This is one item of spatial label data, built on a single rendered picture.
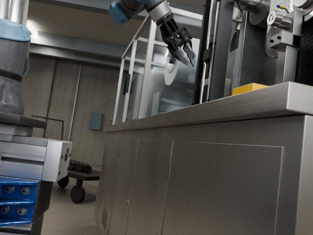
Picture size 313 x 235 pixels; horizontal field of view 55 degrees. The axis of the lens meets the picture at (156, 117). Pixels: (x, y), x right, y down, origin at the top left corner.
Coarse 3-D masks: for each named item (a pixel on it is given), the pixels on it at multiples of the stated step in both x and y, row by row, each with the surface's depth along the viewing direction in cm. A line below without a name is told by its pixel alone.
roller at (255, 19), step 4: (268, 0) 101; (268, 4) 101; (264, 8) 103; (268, 8) 100; (260, 12) 105; (264, 12) 103; (268, 12) 101; (252, 16) 110; (256, 16) 107; (260, 16) 104; (264, 16) 102; (252, 20) 109; (256, 20) 107; (260, 20) 104; (264, 20) 103; (252, 24) 109; (256, 24) 106; (260, 24) 106; (264, 24) 105
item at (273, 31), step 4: (272, 28) 95; (276, 28) 94; (268, 32) 97; (272, 32) 95; (276, 32) 93; (268, 36) 96; (268, 40) 97; (268, 44) 96; (268, 48) 95; (272, 48) 94; (268, 52) 95; (272, 52) 93; (276, 52) 91
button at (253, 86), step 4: (248, 84) 54; (252, 84) 52; (256, 84) 52; (260, 84) 53; (236, 88) 57; (240, 88) 56; (244, 88) 55; (248, 88) 53; (252, 88) 52; (256, 88) 52; (260, 88) 53; (232, 92) 58; (236, 92) 57; (240, 92) 56
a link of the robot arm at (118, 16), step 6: (120, 0) 94; (114, 6) 95; (120, 6) 95; (144, 6) 100; (114, 12) 96; (120, 12) 95; (126, 12) 95; (132, 12) 95; (138, 12) 100; (114, 18) 99; (120, 18) 96; (126, 18) 97; (120, 24) 99
